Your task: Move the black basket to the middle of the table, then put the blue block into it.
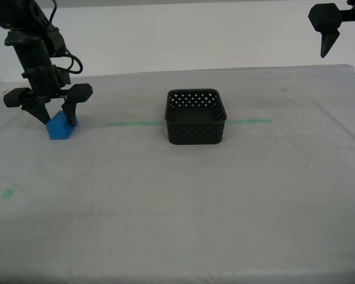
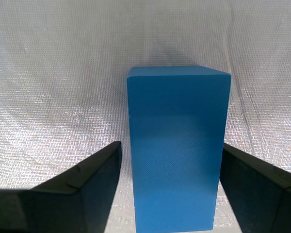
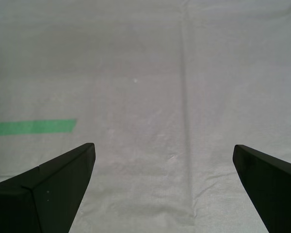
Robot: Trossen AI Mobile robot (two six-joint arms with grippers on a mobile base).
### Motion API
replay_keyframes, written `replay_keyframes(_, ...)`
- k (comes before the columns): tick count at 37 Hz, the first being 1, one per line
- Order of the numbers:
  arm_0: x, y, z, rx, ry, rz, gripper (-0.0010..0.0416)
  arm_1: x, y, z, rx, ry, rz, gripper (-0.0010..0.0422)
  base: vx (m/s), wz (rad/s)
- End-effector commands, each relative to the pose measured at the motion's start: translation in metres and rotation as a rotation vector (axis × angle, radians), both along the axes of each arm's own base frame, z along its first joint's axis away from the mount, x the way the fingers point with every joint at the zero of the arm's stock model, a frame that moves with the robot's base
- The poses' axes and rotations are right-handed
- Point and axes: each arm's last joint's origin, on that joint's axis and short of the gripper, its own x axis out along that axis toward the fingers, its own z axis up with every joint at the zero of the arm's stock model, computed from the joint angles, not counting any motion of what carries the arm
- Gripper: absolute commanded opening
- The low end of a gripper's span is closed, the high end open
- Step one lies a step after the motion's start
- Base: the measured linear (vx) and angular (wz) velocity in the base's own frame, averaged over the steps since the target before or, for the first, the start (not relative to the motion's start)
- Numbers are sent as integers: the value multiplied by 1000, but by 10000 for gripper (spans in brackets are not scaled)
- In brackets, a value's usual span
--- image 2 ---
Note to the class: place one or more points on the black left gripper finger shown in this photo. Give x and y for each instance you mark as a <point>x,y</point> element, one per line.
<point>262,199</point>
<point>63,206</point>

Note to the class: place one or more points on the blue rectangular block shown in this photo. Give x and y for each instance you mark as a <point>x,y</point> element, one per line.
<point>177,145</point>

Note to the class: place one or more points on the white woven table cloth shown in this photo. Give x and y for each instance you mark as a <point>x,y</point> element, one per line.
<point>63,72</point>

